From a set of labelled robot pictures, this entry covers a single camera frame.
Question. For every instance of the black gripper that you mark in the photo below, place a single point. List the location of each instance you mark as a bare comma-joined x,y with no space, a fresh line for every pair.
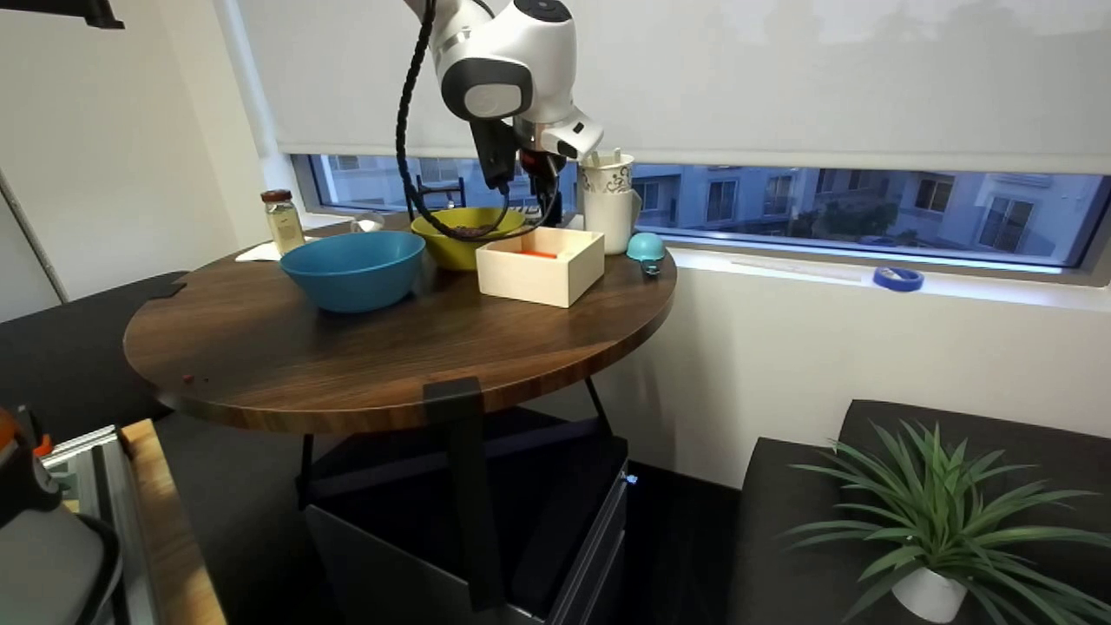
543,171

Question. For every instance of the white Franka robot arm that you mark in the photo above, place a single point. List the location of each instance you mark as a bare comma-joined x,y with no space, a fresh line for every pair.
521,47

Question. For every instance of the yellow bowl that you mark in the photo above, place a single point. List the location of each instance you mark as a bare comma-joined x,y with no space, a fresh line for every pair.
446,251

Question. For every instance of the blue bowl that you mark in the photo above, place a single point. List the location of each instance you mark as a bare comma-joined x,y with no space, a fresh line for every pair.
352,279

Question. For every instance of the orange item in box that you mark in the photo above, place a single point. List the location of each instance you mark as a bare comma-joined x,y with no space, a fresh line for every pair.
534,248

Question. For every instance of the white speckled paper cup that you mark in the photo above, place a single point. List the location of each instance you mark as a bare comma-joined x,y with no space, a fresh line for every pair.
605,171

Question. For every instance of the light wooden box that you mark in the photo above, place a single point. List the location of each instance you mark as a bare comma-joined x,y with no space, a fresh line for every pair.
531,279

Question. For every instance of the teal ball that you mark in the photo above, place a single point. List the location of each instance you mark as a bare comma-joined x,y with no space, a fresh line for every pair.
647,248

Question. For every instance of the spice jar brown lid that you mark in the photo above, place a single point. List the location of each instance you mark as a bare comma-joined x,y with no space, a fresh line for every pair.
281,226

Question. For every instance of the white roller blind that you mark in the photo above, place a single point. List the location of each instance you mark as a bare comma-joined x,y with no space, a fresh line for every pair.
809,81

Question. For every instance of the black table leg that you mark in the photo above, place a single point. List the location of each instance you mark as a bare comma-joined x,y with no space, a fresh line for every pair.
470,488

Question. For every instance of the light wooden board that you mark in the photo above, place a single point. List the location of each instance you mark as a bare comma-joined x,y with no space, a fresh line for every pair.
176,533

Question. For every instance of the green potted plant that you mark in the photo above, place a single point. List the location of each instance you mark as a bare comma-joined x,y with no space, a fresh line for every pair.
948,520

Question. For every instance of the black overhead fixture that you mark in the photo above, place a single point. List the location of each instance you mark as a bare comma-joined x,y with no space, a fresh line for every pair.
56,7

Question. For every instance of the white plant pot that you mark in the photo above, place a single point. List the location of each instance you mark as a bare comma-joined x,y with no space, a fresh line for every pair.
929,593

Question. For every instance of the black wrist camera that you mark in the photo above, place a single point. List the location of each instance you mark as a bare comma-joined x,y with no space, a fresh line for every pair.
495,149

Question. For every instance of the window with grey frame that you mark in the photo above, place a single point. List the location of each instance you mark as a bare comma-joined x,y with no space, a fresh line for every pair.
809,210

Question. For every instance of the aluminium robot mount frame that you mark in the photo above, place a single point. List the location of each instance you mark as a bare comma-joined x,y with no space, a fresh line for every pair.
80,472

